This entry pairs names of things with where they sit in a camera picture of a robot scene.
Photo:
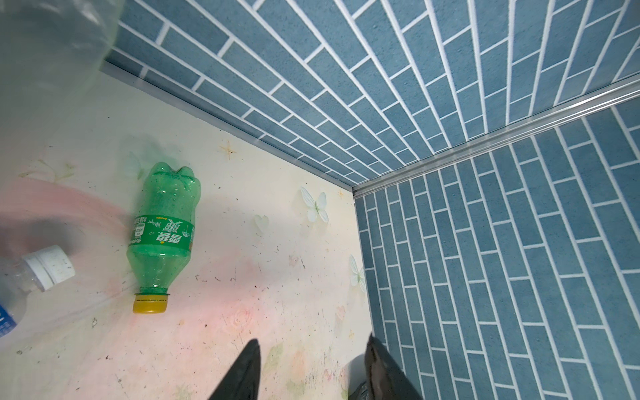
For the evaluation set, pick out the green lined trash bin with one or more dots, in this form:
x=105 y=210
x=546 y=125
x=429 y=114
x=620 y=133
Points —
x=50 y=49

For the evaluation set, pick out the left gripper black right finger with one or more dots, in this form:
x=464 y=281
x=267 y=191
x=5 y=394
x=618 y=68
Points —
x=376 y=375

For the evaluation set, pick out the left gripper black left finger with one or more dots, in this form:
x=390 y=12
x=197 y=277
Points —
x=242 y=380

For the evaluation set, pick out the small blue label bottle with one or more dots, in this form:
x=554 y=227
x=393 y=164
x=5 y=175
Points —
x=37 y=271

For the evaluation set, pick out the green plastic bottle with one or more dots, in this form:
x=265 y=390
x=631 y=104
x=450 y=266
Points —
x=162 y=235

